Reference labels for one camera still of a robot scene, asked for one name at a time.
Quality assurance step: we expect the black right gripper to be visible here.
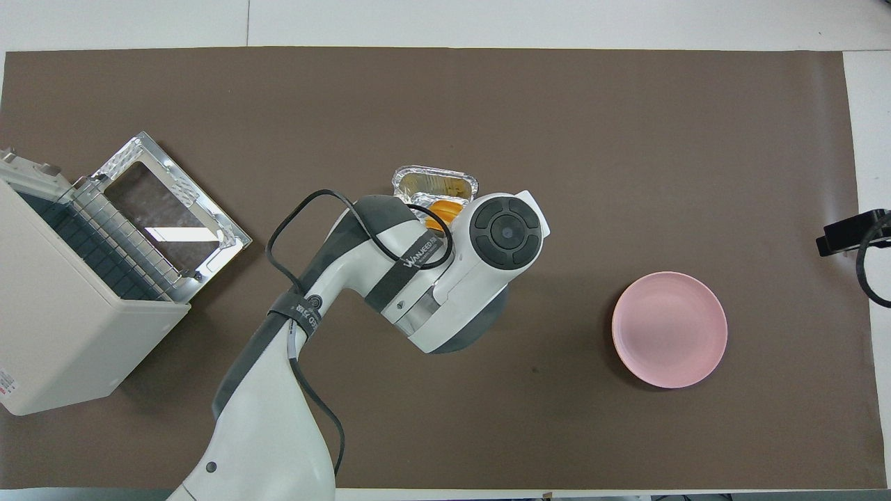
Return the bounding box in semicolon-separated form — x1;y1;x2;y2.
816;209;891;257

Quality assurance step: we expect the golden croissant bread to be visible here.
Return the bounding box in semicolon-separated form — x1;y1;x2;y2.
426;198;464;230

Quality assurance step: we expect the aluminium foil tray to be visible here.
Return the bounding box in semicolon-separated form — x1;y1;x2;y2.
392;165;480;209

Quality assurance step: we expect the glass oven door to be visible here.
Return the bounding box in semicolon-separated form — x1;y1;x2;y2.
90;131;253;305

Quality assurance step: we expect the white toaster oven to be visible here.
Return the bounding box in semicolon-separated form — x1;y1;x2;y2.
0;146;192;417

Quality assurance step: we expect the pink round plate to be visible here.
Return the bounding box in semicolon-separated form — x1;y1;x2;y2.
611;271;729;389

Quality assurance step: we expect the brown table mat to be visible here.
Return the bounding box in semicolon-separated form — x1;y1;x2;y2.
0;47;887;490

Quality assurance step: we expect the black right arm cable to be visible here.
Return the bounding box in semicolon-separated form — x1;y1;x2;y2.
856;214;891;309

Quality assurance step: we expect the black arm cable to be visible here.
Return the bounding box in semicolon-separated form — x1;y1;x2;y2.
267;189;455;478
856;214;891;309

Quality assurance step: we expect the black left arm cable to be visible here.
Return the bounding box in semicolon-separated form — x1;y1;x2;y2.
267;189;455;478

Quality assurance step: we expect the metal oven wire rack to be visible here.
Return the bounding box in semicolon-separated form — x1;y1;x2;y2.
70;177;183;301

